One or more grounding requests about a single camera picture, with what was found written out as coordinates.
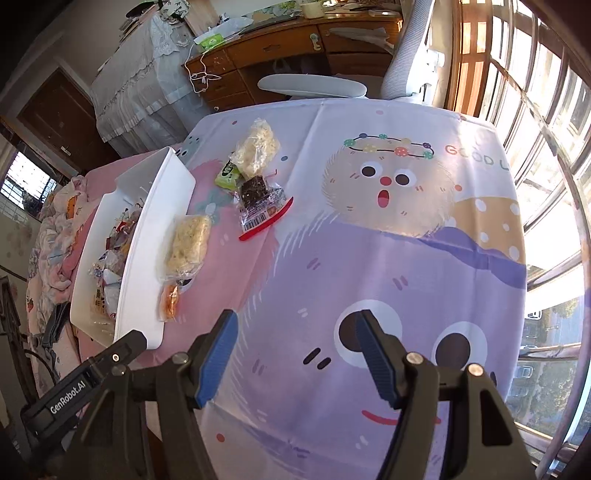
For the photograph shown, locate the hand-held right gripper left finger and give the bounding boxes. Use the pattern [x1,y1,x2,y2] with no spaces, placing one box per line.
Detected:
[65,308,240,480]

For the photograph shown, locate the white plastic bin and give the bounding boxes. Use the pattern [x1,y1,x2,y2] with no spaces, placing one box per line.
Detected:
[69,147,197,350]

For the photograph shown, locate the grey office chair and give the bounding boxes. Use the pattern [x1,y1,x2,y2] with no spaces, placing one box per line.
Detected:
[257,0,446,101]

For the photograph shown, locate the cartoon printed tablecloth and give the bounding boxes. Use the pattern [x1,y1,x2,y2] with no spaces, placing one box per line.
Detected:
[74,97,529,480]

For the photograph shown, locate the orange snack packet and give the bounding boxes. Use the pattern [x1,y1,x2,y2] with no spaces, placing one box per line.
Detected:
[157,279,183,322]

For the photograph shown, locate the green tissue pack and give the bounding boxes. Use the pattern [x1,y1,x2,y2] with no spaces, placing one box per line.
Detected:
[194,31,238,51]

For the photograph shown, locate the dark wooden door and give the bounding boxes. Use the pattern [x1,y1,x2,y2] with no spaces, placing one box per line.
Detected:
[16,67,107,160]

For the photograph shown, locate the small bright window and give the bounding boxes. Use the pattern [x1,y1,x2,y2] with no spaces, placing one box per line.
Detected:
[0,148,61,217]

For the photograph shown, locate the white charger cable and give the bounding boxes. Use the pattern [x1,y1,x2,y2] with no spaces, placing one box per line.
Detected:
[184,44,222,95]

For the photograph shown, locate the rice cracker packet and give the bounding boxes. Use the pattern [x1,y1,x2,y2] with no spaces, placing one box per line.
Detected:
[230,117,281,178]
[159,213,213,282]

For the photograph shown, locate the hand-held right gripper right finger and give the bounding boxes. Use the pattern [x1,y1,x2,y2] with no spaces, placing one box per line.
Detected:
[355,309,539,480]

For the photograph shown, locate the wooden desk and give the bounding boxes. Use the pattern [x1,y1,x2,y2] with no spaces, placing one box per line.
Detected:
[182,11,404,112]

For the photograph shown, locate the dark snack packet red edge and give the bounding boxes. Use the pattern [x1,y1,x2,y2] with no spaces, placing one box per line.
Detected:
[233,173,295,241]

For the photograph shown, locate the pink printed blanket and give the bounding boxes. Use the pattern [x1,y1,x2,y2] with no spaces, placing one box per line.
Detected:
[25,175,100,370]

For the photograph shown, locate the white bed with skirt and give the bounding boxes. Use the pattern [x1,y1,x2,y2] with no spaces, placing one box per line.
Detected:
[90,9,218,158]

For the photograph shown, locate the pile of snack packets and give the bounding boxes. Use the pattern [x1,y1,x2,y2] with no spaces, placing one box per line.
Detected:
[90,208,144,324]

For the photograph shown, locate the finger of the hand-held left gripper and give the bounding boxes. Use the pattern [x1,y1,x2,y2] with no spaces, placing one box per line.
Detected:
[92,329,147,376]

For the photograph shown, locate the green snack packet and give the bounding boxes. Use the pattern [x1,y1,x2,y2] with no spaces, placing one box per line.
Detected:
[215,159,243,189]

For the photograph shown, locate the window with metal grille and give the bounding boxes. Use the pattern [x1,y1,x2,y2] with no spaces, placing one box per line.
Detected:
[450,0,591,467]

